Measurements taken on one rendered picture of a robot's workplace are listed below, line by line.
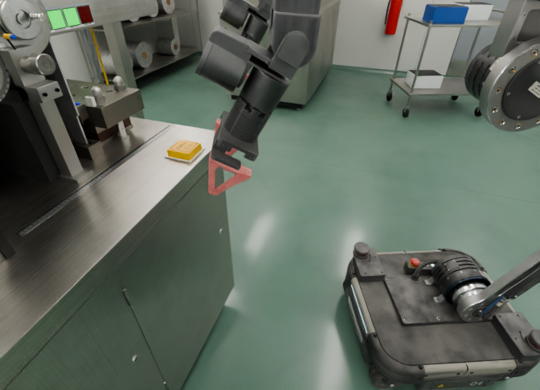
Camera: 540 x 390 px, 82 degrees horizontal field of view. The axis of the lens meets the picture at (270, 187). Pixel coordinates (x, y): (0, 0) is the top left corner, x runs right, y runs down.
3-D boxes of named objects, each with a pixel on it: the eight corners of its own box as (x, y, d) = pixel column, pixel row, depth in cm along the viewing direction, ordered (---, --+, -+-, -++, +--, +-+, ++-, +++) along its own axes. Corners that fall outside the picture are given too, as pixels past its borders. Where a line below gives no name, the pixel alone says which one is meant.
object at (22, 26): (-7, 1, 56) (29, -7, 61) (-15, 1, 57) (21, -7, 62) (16, 45, 61) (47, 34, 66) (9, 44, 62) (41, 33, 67)
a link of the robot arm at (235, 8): (280, -1, 78) (276, -4, 85) (239, -28, 74) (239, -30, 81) (257, 44, 84) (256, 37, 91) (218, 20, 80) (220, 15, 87)
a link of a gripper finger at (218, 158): (190, 195, 48) (215, 146, 43) (196, 169, 53) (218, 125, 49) (230, 210, 50) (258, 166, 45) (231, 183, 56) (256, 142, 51)
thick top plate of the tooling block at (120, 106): (107, 129, 85) (100, 108, 81) (2, 109, 95) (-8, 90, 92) (145, 108, 97) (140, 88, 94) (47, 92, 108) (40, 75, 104)
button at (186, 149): (190, 161, 85) (188, 153, 84) (167, 157, 87) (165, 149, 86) (202, 149, 90) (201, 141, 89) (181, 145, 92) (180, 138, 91)
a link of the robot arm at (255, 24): (272, 22, 83) (270, 19, 87) (248, 8, 81) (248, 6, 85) (259, 47, 86) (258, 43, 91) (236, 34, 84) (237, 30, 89)
